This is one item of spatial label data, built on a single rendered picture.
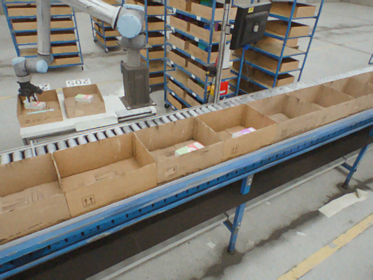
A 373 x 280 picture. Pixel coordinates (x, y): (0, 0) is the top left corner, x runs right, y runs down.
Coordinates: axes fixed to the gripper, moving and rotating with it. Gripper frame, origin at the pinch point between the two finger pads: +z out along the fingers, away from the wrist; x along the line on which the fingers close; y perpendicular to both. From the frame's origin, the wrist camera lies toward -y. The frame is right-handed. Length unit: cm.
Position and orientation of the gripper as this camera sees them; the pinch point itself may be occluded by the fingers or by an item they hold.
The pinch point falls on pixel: (34, 104)
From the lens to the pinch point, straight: 248.0
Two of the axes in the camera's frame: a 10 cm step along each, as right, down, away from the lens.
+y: -10.0, -0.6, -0.1
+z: -0.5, 8.2, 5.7
